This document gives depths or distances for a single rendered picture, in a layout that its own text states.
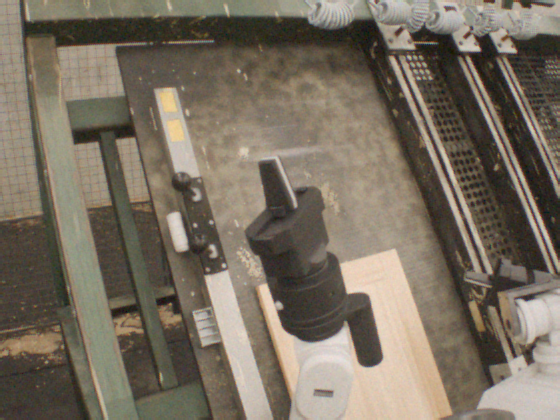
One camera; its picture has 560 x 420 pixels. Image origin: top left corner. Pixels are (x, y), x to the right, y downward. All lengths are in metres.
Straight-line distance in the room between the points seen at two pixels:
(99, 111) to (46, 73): 0.15
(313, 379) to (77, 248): 0.52
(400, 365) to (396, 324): 0.09
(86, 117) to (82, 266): 0.36
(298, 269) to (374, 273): 0.66
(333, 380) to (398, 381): 0.58
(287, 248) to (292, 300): 0.07
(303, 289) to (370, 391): 0.62
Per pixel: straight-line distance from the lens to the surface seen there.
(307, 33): 1.41
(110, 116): 1.17
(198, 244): 0.88
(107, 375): 0.92
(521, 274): 1.13
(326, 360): 0.60
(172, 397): 1.03
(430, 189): 1.38
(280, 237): 0.51
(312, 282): 0.56
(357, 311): 0.61
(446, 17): 1.50
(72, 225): 0.97
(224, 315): 0.99
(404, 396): 1.19
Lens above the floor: 1.77
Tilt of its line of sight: 19 degrees down
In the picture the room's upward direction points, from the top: straight up
